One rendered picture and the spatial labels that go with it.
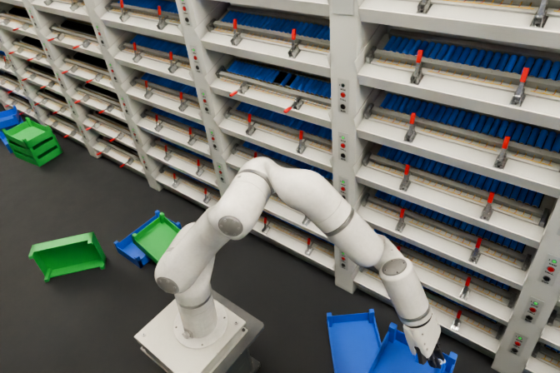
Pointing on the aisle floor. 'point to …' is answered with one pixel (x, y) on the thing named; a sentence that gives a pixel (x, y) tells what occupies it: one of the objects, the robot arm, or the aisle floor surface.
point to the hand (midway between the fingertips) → (435, 357)
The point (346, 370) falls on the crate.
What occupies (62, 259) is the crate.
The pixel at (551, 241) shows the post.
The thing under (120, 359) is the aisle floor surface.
